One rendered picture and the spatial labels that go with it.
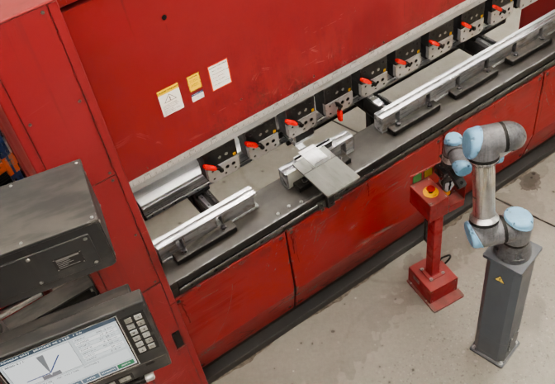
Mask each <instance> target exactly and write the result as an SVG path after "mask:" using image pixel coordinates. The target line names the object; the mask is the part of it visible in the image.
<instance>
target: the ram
mask: <svg viewBox="0 0 555 384"><path fill-rule="evenodd" d="M465 1H467V0H78V1H76V2H72V3H70V4H69V5H67V6H64V7H61V8H60V11H61V13H62V15H63V18H64V21H65V23H66V26H67V27H68V30H69V34H70V35H71V38H72V40H73V43H74V46H75V48H76V50H77V53H78V57H79V58H80V61H81V63H82V66H83V69H84V71H85V74H86V75H87V78H88V81H89V83H90V86H91V88H92V92H93V94H94V97H95V98H96V101H97V104H98V106H99V109H100V111H101V113H102V117H103V119H104V121H105V123H106V126H107V129H108V132H109V134H110V137H111V140H112V142H113V144H114V146H115V149H116V152H117V154H118V157H119V159H120V161H121V165H122V167H123V169H124V172H125V174H126V177H127V180H128V182H131V181H133V180H134V179H136V178H138V177H140V176H142V175H144V174H145V173H147V172H149V171H151V170H153V169H155V168H157V167H158V166H160V165H162V164H165V163H166V162H168V161H169V160H171V159H174V158H175V157H177V156H179V155H180V154H183V153H185V152H186V151H188V150H190V149H192V148H194V147H196V146H197V145H199V144H201V143H203V142H205V141H207V140H209V139H210V138H212V137H214V136H216V135H218V134H220V133H221V132H223V131H225V130H228V129H229V128H231V127H232V126H235V125H237V124H238V123H240V122H241V121H244V120H246V119H248V118H249V117H251V116H253V115H255V114H257V113H259V112H260V111H262V110H264V109H266V108H268V107H270V106H272V105H273V104H275V103H277V102H280V101H281V100H282V99H284V98H286V97H289V96H291V95H292V94H293V93H295V92H298V91H300V90H301V89H303V88H305V87H307V86H309V85H311V84H312V83H314V82H316V81H318V80H320V79H322V78H323V77H325V76H327V75H329V74H331V73H333V72H334V71H336V70H338V69H341V68H343V67H344V66H345V65H347V64H350V63H352V62H354V61H355V60H356V59H359V58H361V57H363V56H364V55H366V54H368V53H370V52H372V51H374V50H375V49H377V48H379V47H381V46H383V45H385V44H386V43H388V42H390V41H392V40H394V39H395V38H397V37H399V36H402V35H404V34H405V33H406V32H408V31H411V30H413V29H415V28H416V27H417V26H420V25H422V24H424V23H426V22H427V21H429V20H431V19H433V18H435V17H436V16H438V15H440V14H442V13H444V12H446V11H447V10H449V9H451V8H453V7H456V6H457V5H458V4H460V3H462V2H465ZM485 1H486V0H477V1H475V2H473V3H471V4H469V5H468V6H466V7H464V8H462V9H460V10H459V11H457V12H455V13H453V14H451V15H450V16H448V17H445V18H444V19H442V20H440V21H438V22H436V23H434V24H433V25H431V26H429V27H427V28H425V29H423V30H422V31H420V32H418V33H416V34H414V35H413V36H411V37H409V38H407V39H405V40H403V41H402V42H400V43H398V44H396V45H393V46H392V47H391V48H389V49H387V50H384V51H383V52H381V53H380V54H378V55H375V56H373V57H372V58H371V59H368V60H366V61H364V62H363V63H361V64H359V65H357V66H355V67H354V68H352V69H350V70H348V71H346V72H344V73H342V74H341V75H339V76H337V77H335V78H333V79H331V80H330V81H328V82H326V83H324V84H322V85H320V86H319V87H317V88H315V89H313V90H311V91H309V92H307V93H306V94H304V95H302V96H300V97H298V98H297V99H295V100H293V101H291V102H289V103H288V104H286V105H284V106H282V107H279V108H278V109H277V110H275V111H272V112H270V113H268V114H267V115H266V116H263V117H261V118H259V119H258V120H256V121H254V122H252V123H250V124H249V125H247V126H245V127H243V128H241V129H239V130H237V131H236V132H234V133H232V134H230V135H228V136H226V137H225V138H223V139H221V140H219V141H217V142H215V143H214V144H212V145H210V146H208V147H206V148H205V149H202V150H201V151H199V152H197V153H195V154H193V155H192V156H190V157H188V158H186V159H184V160H183V161H181V162H179V163H177V164H175V165H173V166H172V167H170V168H167V169H165V170H164V171H163V172H161V173H158V174H156V175H154V176H153V177H152V178H149V179H147V180H145V181H143V182H142V183H140V184H138V185H136V186H134V187H133V188H132V189H131V190H132V192H133V193H134V192H137V191H139V190H140V189H142V188H143V187H146V186H148V185H150V184H151V183H153V182H155V181H157V180H159V179H161V178H162V177H164V176H166V175H168V174H170V173H171V172H173V171H175V170H177V169H179V168H181V167H182V166H184V165H186V164H188V163H190V162H192V161H193V160H195V159H197V158H199V157H201V156H203V155H204V154H206V153H208V152H210V151H212V150H213V149H215V148H217V147H219V146H221V145H223V144H224V143H226V142H228V141H230V140H232V139H234V138H235V137H237V136H239V135H241V134H243V133H245V132H246V131H248V130H250V129H252V128H254V127H255V126H258V125H259V124H261V123H263V122H265V121H267V120H268V119H270V118H272V117H274V116H276V115H277V114H279V113H281V112H283V111H285V110H286V109H288V108H290V107H293V106H294V105H296V104H297V103H299V102H302V101H303V100H305V99H307V98H308V97H311V96H312V95H314V94H316V93H318V92H320V91H321V90H323V89H325V88H327V87H329V86H330V85H332V84H334V83H337V82H338V81H339V80H341V79H343V78H346V77H348V76H349V75H350V74H352V73H355V72H356V71H358V70H360V69H362V68H364V67H365V66H367V65H369V64H371V63H373V62H374V61H376V60H378V59H380V58H382V57H383V56H385V55H388V54H390V53H391V52H392V51H394V50H397V49H399V48H401V47H402V46H403V45H406V44H408V43H410V42H411V41H413V40H415V39H417V38H419V37H420V36H422V35H424V34H426V33H427V32H429V31H432V30H433V29H435V28H436V27H438V26H441V25H443V24H444V23H445V22H447V21H450V20H452V19H454V18H455V17H457V16H459V15H461V14H463V13H464V12H466V11H468V10H470V9H472V8H473V7H475V6H477V5H479V4H481V3H482V2H485ZM225 58H227V60H228V65H229V69H230V76H231V80H232V83H229V84H227V85H225V86H224V87H222V88H219V89H217V90H215V91H214V92H213V90H212V86H211V80H210V77H209V73H208V69H207V67H209V66H211V65H213V64H215V63H217V62H219V61H221V60H223V59H225ZM197 72H198V73H199V76H200V80H201V83H202V87H200V88H198V89H197V90H195V91H193V92H190V89H189V86H188V83H187V77H189V76H191V75H193V74H195V73H197ZM175 83H178V87H179V91H180V93H181V97H182V100H183V105H184V108H182V109H180V110H178V111H176V112H174V113H172V114H170V115H168V116H166V117H164V114H163V112H162V109H161V106H160V103H159V99H158V96H157V92H159V91H161V90H163V89H165V88H167V87H169V86H171V85H173V84H175ZM202 89H203V92H204V96H205V97H203V98H201V99H199V100H197V101H195V102H193V101H192V96H191V95H192V94H194V93H196V92H199V91H201V90H202Z"/></svg>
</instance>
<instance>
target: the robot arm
mask: <svg viewBox="0 0 555 384"><path fill-rule="evenodd" d="M526 139H527V134H526V131H525V129H524V127H523V126H522V125H520V124H519V123H517V122H514V121H500V122H495V123H491V124H486V125H482V126H474V127H471V128H468V129H466V130H465V131H464V133H463V135H462V136H461V135H460V134H459V133H457V132H449V133H447V134H446V136H445V139H444V148H443V154H441V155H440V156H439V157H440V158H441V162H440V163H438V164H436V165H435V170H434V172H435V173H436V174H437V175H438V176H439V177H440V178H442V180H440V179H439V183H440V184H441V186H442V187H443V190H444V191H445V192H448V191H450V190H451V189H452V187H453V186H454V185H455V187H456V188H457V189H461V188H463V187H465V186H467V183H466V181H465V179H464V178H463V176H466V175H467V174H469V173H470V172H471V171H472V210H473V212H472V213H471V214H470V215H469V221H465V222H464V229H465V232H466V236H467V239H468V241H469V243H470V245H471V246H472V247H473V248H474V249H479V248H484V247H488V246H492V245H495V246H494V252H495V255H496V257H497V258H498V259H499V260H500V261H502V262H503V263H507V264H510V265H520V264H523V263H526V262H527V261H528V260H529V259H530V257H531V254H532V246H531V243H530V237H531V233H532V229H533V227H534V218H533V216H532V215H531V213H530V212H529V211H527V210H526V209H524V208H523V207H519V206H511V207H509V208H507V209H506V210H505V212H504V214H502V215H498V214H497V213H496V164H499V163H502V162H503V161H504V156H505V155H507V154H508V153H509V152H510V151H516V150H517V149H519V148H521V147H522V146H523V145H524V144H525V141H526ZM436 169H437V172H436Z"/></svg>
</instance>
